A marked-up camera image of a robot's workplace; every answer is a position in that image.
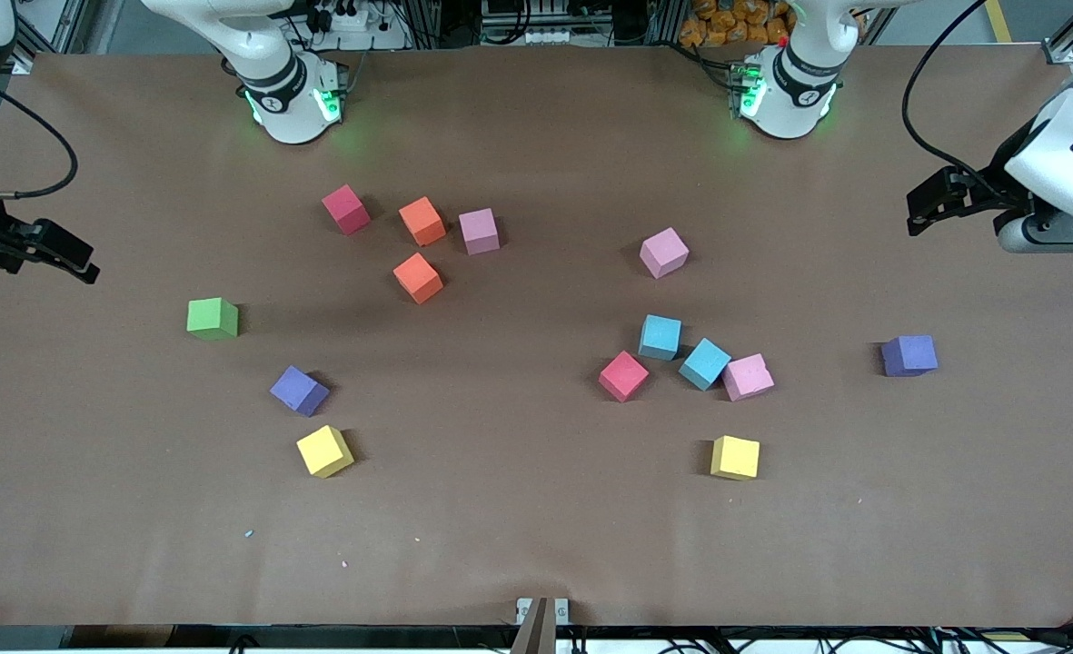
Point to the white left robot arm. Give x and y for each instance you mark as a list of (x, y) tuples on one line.
[(786, 91)]

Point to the white power strip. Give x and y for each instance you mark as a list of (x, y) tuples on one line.
[(354, 18), (536, 36)]

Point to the dusty pink foam cube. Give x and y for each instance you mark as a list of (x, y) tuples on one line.
[(479, 231)]

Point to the brown camera stand pole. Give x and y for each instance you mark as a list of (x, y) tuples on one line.
[(536, 636)]

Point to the purple foam cube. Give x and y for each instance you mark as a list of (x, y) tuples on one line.
[(298, 391), (909, 355)]

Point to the brown table cover sheet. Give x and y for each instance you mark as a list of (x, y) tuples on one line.
[(536, 509)]

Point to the red foam cube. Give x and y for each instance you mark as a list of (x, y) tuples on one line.
[(345, 209), (623, 376)]

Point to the orange foam cube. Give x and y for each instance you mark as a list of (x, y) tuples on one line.
[(418, 278), (422, 221)]

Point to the yellow foam cube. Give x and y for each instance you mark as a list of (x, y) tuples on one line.
[(736, 458), (323, 451)]

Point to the green foam cube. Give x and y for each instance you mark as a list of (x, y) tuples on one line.
[(212, 320)]

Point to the blue foam cube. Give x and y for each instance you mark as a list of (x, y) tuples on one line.
[(660, 337), (704, 363)]

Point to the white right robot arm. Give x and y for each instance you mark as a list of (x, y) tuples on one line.
[(286, 91)]

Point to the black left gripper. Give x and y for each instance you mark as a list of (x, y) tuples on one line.
[(984, 194)]

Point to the pile of orange objects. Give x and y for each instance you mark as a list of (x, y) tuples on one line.
[(736, 23)]

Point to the light pink foam cube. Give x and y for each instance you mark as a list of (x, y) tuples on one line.
[(663, 252), (748, 377)]

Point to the metal table edge bracket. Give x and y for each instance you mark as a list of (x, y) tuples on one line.
[(524, 607)]

